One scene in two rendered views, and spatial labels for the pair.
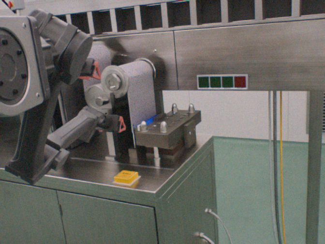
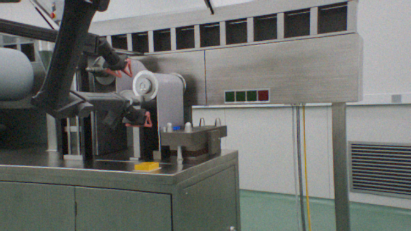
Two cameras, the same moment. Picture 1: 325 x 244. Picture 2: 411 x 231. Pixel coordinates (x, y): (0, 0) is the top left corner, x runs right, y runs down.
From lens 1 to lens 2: 0.39 m
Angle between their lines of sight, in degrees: 13
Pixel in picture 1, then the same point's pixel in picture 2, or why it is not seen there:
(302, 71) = (320, 84)
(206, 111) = (243, 162)
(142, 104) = (170, 112)
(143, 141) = (168, 141)
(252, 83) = (274, 96)
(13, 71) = not seen: outside the picture
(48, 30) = not seen: outside the picture
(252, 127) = (290, 181)
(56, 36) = not seen: outside the picture
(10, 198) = (21, 201)
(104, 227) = (119, 223)
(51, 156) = (76, 101)
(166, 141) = (189, 139)
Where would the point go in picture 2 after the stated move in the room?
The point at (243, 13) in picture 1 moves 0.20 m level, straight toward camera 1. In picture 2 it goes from (268, 35) to (265, 28)
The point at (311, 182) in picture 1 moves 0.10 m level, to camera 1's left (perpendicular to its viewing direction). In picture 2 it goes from (339, 204) to (318, 204)
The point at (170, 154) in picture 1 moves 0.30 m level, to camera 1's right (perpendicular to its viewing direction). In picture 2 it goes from (193, 156) to (258, 154)
